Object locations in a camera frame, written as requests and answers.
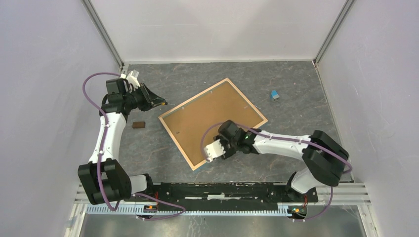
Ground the blue picture frame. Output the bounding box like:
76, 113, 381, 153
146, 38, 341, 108
159, 78, 268, 170

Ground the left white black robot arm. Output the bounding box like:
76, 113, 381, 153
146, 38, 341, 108
78, 71, 167, 210

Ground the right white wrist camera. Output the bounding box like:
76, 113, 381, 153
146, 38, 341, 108
204, 139, 225, 162

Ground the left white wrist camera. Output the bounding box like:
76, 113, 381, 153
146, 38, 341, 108
119, 70, 141, 91

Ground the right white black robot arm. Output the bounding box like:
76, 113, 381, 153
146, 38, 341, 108
205, 120, 352, 201

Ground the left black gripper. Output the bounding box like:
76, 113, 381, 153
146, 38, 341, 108
123, 83, 166, 112

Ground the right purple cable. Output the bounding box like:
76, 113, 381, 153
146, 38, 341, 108
200, 122, 353, 223

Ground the small brown block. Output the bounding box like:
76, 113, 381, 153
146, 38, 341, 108
132, 121, 146, 129

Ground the light blue cable comb strip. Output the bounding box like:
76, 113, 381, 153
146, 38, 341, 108
86, 204, 292, 217

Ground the small blue eraser block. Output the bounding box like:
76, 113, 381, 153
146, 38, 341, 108
270, 90, 280, 101

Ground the yellow handled screwdriver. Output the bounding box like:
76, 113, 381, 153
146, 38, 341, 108
160, 102, 175, 106

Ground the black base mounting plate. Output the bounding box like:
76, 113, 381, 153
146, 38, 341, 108
124, 182, 319, 212

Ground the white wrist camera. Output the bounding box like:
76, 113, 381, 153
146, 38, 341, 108
204, 139, 225, 162
119, 70, 141, 91

